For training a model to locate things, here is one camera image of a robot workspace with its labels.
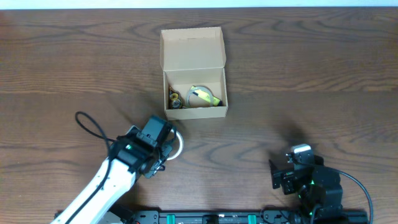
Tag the cardboard box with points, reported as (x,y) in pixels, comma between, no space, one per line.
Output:
(194,57)

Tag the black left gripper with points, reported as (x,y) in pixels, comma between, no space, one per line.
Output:
(158,167)

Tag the white tape roll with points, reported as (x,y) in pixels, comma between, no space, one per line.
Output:
(178,146)

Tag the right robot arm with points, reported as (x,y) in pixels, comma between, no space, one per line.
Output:
(318,187)

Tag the yellow black correction tape dispenser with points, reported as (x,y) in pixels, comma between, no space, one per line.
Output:
(175,101)

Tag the clear tape roll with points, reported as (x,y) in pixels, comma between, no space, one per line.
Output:
(201,92)

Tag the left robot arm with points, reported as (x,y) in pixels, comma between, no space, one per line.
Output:
(139,152)

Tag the black aluminium mounting rail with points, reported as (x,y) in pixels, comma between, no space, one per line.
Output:
(253,217)

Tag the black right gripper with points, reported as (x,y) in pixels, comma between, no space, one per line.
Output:
(287,177)

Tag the yellow highlighter marker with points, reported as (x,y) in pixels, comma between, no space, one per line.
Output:
(217,101)

